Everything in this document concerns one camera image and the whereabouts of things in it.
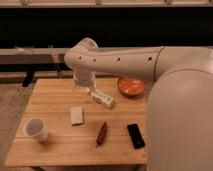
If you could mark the wooden table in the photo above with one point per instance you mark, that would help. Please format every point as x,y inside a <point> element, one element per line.
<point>70,145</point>

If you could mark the orange red bowl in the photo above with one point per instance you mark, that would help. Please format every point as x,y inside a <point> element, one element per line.
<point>131,87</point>

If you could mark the white paper cup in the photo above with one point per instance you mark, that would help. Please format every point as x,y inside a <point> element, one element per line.
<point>35,129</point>

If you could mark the beige sponge block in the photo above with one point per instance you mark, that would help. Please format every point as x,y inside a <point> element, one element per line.
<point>76,115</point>

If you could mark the white rectangular box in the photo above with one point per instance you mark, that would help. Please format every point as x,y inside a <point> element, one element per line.
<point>103,98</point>

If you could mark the black rectangular remote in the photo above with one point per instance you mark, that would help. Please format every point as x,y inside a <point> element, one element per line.
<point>136,136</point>

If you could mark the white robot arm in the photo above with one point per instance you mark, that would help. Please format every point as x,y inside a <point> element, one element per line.
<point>179,114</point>

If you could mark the long grey bench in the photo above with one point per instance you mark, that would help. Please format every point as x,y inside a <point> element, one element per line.
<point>33,55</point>

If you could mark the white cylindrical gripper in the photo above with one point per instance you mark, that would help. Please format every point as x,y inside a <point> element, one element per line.
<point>85,79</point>

